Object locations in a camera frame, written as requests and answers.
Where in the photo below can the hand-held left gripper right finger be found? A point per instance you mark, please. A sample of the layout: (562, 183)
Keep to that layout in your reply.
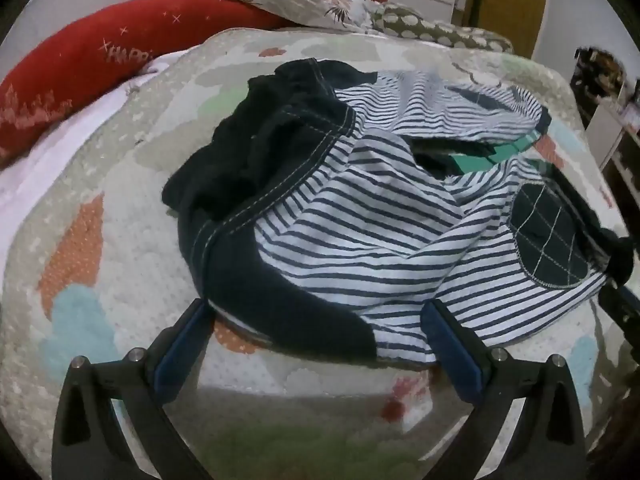
(452, 355)

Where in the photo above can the heart patterned quilt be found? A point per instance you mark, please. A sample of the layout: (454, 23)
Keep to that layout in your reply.
(125, 270)

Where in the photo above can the cluttered shelf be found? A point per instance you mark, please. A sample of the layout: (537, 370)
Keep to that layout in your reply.
(620, 110)

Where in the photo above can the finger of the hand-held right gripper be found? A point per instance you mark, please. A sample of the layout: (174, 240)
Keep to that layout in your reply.
(622, 310)

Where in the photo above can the white round panel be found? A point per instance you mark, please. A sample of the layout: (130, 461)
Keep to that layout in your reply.
(65, 5)

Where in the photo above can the olive polka dot pillow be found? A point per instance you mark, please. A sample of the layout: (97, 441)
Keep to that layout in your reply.
(450, 32)

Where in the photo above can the long red pillow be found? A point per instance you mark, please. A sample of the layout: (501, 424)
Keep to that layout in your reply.
(75, 60)

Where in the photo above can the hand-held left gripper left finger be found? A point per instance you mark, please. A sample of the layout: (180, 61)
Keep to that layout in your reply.
(175, 360)

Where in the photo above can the wooden door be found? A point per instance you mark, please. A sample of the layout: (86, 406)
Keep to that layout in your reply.
(510, 0)

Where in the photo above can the white bed sheet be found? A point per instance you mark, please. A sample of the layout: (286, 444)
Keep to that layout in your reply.
(45, 160)

